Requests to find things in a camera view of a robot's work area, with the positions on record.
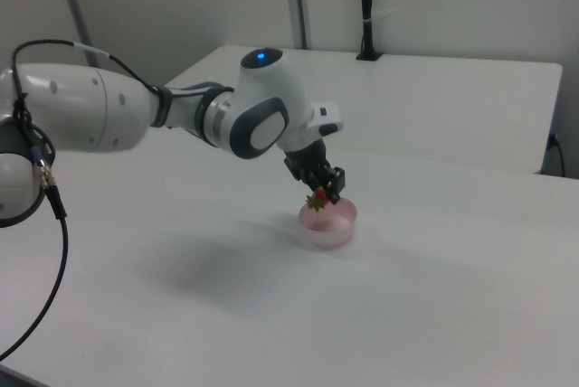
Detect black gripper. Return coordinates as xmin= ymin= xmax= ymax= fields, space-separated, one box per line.
xmin=283 ymin=137 xmax=349 ymax=206

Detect black cable strap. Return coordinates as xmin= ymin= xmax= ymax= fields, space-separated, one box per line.
xmin=149 ymin=85 xmax=176 ymax=129

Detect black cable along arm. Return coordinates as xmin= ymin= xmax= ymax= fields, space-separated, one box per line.
xmin=0 ymin=39 xmax=173 ymax=361

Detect red strawberry with green leaves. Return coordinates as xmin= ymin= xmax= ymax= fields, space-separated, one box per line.
xmin=305 ymin=186 xmax=332 ymax=212

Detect black cable with blue plug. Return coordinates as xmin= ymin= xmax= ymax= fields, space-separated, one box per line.
xmin=546 ymin=132 xmax=567 ymax=178

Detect pink bowl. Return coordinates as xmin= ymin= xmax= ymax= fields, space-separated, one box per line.
xmin=298 ymin=196 xmax=359 ymax=251

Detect black clamped pole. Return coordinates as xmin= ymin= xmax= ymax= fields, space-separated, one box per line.
xmin=355 ymin=0 xmax=384 ymax=63

